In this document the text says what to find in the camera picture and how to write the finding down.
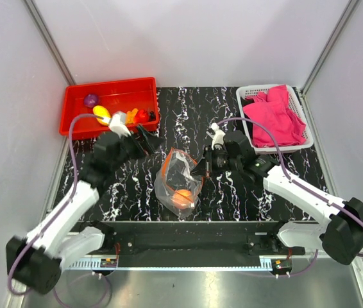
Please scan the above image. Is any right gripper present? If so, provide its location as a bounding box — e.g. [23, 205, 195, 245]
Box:
[190, 146, 242, 178]

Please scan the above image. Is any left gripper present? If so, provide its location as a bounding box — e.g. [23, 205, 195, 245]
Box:
[110, 124, 165, 171]

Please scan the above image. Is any red fake fruit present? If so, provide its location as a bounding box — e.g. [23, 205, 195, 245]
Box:
[134, 109, 150, 123]

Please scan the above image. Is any clear zip top bag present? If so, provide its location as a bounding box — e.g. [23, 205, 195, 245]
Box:
[154, 148, 203, 219]

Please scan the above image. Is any peach fake fruit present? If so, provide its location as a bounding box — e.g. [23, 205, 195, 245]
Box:
[171, 189, 192, 210]

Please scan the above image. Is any orange fake fruit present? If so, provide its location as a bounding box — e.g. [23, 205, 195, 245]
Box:
[125, 108, 139, 125]

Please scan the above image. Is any yellow fake lemon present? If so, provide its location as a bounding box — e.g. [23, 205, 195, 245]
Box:
[92, 105, 111, 126]

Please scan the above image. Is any pink fake fruit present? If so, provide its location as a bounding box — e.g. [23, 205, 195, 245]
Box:
[83, 94, 99, 108]

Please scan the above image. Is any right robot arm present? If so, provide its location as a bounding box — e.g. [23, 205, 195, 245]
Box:
[191, 124, 363, 265]

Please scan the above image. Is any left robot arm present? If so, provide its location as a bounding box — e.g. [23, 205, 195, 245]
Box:
[6, 125, 164, 295]

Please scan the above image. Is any red plastic bin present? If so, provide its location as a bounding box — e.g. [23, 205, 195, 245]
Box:
[58, 76, 160, 139]

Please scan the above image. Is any white plastic basket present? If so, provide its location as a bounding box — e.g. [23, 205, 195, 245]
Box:
[236, 84, 314, 153]

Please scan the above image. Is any pink cloth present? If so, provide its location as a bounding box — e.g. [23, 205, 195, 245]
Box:
[243, 85, 306, 146]

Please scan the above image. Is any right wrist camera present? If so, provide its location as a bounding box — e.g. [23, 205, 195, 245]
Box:
[207, 123, 225, 150]

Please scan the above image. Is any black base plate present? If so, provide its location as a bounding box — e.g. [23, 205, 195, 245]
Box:
[74, 221, 305, 270]

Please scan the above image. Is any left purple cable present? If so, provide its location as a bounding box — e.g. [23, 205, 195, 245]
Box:
[6, 114, 112, 307]

